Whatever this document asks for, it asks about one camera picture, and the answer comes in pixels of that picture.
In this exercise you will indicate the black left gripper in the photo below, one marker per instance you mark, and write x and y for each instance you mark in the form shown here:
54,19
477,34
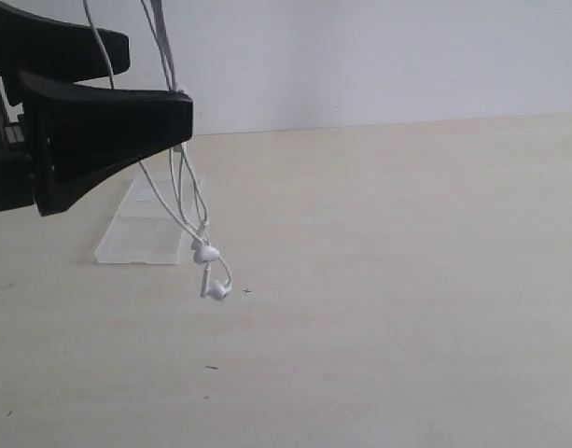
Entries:
78,136

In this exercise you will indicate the clear plastic storage box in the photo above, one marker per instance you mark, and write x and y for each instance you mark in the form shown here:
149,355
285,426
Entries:
141,231

